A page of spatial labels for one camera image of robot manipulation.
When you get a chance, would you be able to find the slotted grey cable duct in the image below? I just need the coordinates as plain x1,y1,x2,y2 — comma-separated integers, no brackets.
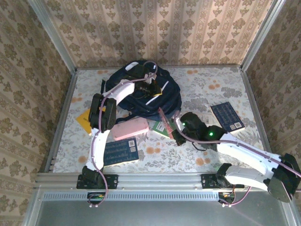
43,192,221,201

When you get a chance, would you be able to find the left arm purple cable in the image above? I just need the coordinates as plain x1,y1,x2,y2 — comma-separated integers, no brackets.
89,60,158,208

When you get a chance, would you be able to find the aluminium table side rail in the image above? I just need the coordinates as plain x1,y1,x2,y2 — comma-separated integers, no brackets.
43,69,78,173
239,67,278,172

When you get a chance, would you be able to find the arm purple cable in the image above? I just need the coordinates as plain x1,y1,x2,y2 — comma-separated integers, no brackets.
89,60,158,208
175,112,301,208

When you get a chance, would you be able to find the pink pencil case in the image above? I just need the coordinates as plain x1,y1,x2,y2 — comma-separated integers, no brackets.
111,117,150,141

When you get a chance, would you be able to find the aluminium corner post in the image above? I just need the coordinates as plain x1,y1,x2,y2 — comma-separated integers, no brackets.
239,0,288,71
27,0,78,74

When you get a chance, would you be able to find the green notebook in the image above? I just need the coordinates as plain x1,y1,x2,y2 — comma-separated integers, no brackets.
151,120,177,139

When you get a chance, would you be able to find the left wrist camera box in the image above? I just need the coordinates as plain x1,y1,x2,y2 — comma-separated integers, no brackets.
143,68,158,85

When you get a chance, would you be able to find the navy blue backpack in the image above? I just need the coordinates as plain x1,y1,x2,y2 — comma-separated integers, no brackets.
101,60,183,123

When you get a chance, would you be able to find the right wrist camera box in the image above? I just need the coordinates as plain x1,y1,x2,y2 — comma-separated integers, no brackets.
174,114,183,130

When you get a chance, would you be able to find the aluminium table end rail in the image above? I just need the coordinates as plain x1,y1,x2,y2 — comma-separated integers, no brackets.
75,65,243,71

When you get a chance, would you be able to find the blue book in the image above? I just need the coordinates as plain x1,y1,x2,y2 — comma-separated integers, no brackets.
103,137,140,167
210,101,245,134

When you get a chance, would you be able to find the aluminium mounting rail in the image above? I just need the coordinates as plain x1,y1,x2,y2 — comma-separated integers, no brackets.
35,171,289,189

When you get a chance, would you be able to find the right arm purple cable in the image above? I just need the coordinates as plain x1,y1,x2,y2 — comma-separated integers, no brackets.
175,112,301,208

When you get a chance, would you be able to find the red packet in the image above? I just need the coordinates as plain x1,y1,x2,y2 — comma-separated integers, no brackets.
158,107,176,139

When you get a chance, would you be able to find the yellow book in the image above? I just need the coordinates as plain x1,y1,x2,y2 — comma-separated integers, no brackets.
75,108,95,136

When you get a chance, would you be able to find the grey metal sheet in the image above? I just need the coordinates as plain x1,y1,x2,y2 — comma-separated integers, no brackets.
22,188,301,226

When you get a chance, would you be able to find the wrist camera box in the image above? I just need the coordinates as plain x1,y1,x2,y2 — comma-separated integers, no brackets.
174,114,183,130
143,68,158,85

